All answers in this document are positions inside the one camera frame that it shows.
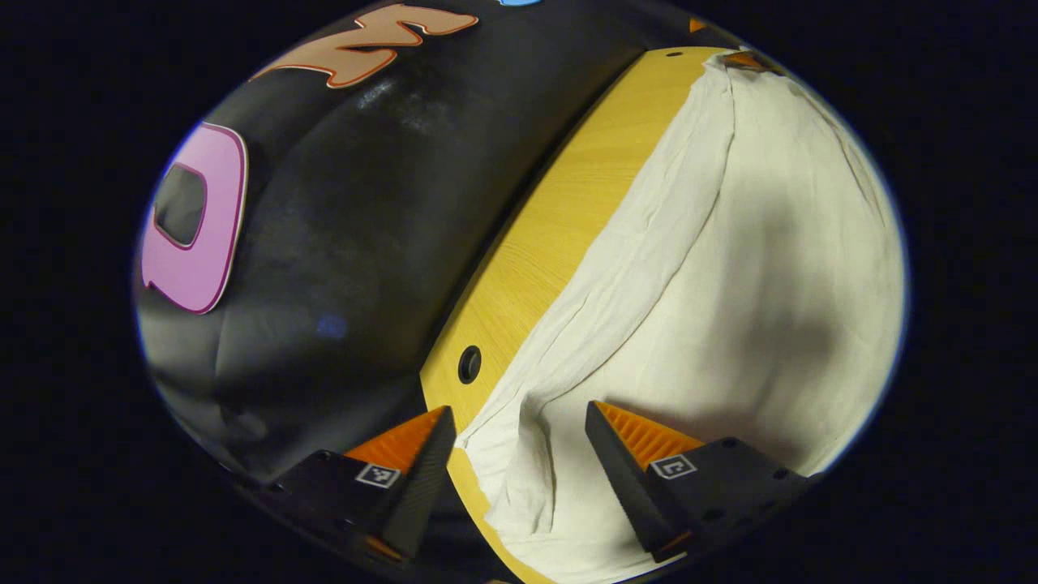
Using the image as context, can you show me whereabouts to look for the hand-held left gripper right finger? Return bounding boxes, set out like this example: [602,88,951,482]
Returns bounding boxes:
[585,400,813,565]

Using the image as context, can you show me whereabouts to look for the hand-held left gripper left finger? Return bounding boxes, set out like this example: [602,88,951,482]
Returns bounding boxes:
[259,406,458,562]

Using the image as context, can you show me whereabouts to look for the white jeans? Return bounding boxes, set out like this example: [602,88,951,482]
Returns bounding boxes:
[456,53,908,584]

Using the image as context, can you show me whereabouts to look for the black backdrop cloth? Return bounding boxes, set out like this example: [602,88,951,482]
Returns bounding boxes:
[134,0,735,492]

